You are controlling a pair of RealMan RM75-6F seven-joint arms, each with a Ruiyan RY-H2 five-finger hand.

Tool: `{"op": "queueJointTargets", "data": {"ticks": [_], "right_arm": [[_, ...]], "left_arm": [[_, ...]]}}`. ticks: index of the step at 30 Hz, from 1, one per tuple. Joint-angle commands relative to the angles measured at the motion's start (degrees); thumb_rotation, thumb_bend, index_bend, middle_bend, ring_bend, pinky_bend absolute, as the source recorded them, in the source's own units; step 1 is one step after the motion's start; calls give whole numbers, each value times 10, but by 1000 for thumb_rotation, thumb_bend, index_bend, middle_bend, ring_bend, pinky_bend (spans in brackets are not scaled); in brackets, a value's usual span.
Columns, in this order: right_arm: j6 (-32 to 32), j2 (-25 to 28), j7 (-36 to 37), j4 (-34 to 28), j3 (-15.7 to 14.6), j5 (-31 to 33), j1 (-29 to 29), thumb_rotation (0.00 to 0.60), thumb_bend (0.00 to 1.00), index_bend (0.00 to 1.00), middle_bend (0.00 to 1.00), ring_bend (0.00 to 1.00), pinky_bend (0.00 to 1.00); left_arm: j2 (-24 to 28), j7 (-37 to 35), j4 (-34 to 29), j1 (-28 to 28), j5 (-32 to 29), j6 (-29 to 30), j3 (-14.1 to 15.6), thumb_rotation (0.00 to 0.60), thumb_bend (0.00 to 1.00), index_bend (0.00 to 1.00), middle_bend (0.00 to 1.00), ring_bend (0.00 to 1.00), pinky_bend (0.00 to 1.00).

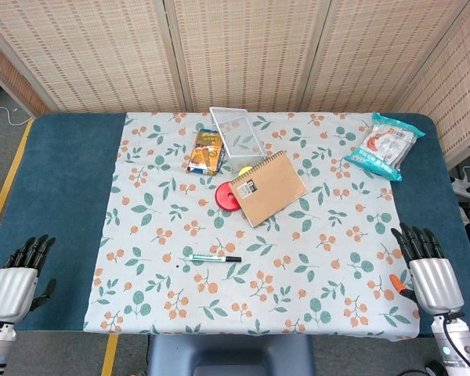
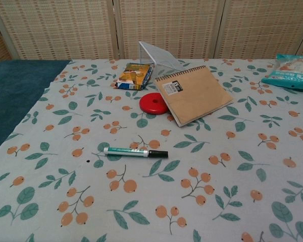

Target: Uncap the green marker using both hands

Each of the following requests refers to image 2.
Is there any black marker cap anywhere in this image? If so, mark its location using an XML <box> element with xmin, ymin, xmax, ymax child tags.
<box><xmin>148</xmin><ymin>150</ymin><xmax>169</xmax><ymax>159</ymax></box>

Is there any green whiteboard marker body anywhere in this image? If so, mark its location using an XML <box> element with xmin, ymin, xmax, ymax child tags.
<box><xmin>103</xmin><ymin>147</ymin><xmax>150</xmax><ymax>158</ymax></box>

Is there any red round disc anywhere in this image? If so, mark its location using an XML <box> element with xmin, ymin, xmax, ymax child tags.
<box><xmin>139</xmin><ymin>92</ymin><xmax>171</xmax><ymax>115</ymax></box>

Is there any yellow blue snack packet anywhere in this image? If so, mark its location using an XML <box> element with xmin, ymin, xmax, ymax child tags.
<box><xmin>115</xmin><ymin>63</ymin><xmax>156</xmax><ymax>91</ymax></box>

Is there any brown spiral notebook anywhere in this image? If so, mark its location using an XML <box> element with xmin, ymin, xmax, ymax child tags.
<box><xmin>154</xmin><ymin>65</ymin><xmax>234</xmax><ymax>128</ymax></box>

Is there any floral fruit print tablecloth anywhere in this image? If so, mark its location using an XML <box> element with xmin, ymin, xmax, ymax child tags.
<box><xmin>0</xmin><ymin>58</ymin><xmax>303</xmax><ymax>242</ymax></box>

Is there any woven bamboo folding screen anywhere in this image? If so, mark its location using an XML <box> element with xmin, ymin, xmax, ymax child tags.
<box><xmin>0</xmin><ymin>0</ymin><xmax>303</xmax><ymax>62</ymax></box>

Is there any teal blue carpet mat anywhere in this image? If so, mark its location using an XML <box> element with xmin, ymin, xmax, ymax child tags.
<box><xmin>0</xmin><ymin>59</ymin><xmax>71</xmax><ymax>157</ymax></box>

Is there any teal plastic wipes pack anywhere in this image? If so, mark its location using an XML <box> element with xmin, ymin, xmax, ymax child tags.
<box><xmin>261</xmin><ymin>53</ymin><xmax>303</xmax><ymax>92</ymax></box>

